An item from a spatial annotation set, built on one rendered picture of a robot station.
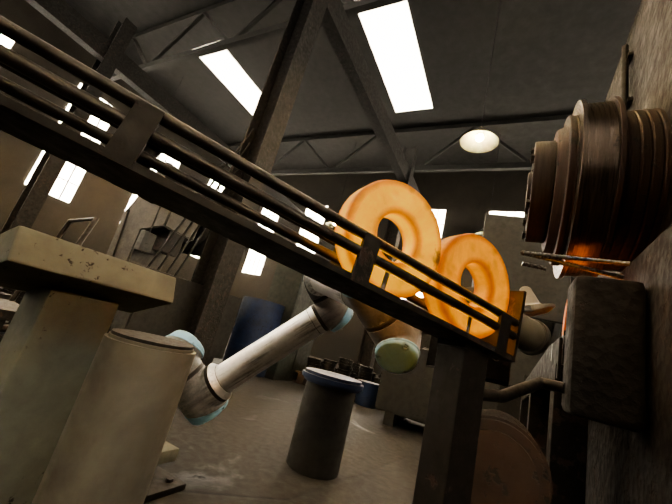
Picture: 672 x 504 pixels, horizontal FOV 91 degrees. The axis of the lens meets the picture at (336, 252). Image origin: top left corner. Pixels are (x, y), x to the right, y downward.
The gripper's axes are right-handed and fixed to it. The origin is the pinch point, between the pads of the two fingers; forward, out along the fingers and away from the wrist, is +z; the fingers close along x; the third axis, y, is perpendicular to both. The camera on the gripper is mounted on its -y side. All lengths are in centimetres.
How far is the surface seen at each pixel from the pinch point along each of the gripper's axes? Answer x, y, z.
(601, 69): 625, 614, 326
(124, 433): -54, -18, -55
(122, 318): 101, 54, -301
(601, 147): -9.3, 30.6, 16.6
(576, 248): 2.8, 13.6, 9.3
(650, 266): -13.7, 2.7, 14.2
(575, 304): -14.0, -2.2, 2.0
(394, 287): -45, -3, -22
